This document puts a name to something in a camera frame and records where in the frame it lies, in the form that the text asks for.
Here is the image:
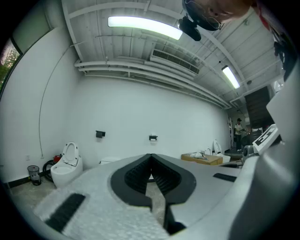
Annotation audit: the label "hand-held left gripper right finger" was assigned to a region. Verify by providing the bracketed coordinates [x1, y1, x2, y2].
[151, 153, 243, 236]

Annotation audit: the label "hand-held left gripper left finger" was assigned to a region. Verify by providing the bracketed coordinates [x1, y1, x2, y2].
[32, 153, 171, 240]

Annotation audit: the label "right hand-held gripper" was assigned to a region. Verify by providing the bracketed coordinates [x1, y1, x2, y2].
[242, 93, 288, 163]

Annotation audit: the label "white egg-shaped toilet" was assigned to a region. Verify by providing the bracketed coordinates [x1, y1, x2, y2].
[50, 140, 84, 188]

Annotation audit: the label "large printed cardboard box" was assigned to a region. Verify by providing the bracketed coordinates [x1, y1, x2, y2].
[181, 152, 223, 165]

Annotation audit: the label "dark wooden panel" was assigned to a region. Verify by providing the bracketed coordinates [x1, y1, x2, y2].
[244, 86, 275, 129]

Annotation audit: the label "white crumpled cloths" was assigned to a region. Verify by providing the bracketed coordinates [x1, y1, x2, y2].
[189, 151, 208, 160]

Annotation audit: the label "red vacuum cleaner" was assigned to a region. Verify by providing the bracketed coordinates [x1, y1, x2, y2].
[42, 153, 63, 182]

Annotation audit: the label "fluorescent ceiling light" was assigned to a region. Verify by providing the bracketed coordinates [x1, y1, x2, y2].
[221, 65, 241, 90]
[107, 15, 183, 41]

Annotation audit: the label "black mesh trash bin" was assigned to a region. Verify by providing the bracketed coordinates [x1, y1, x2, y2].
[27, 165, 42, 186]

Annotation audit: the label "ceiling air vent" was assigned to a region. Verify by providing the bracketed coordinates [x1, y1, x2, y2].
[150, 48, 201, 77]

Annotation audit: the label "person's head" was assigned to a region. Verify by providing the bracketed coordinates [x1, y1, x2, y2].
[182, 0, 257, 32]

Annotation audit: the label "white ceiling pipe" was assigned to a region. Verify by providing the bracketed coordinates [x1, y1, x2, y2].
[78, 67, 229, 108]
[84, 72, 225, 109]
[74, 60, 232, 107]

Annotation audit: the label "window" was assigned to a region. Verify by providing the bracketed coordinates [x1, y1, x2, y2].
[0, 37, 23, 94]

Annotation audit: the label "thin wall cable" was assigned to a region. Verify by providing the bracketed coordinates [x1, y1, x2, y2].
[38, 44, 82, 157]

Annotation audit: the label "black head camera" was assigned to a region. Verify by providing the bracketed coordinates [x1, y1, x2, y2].
[177, 15, 202, 42]

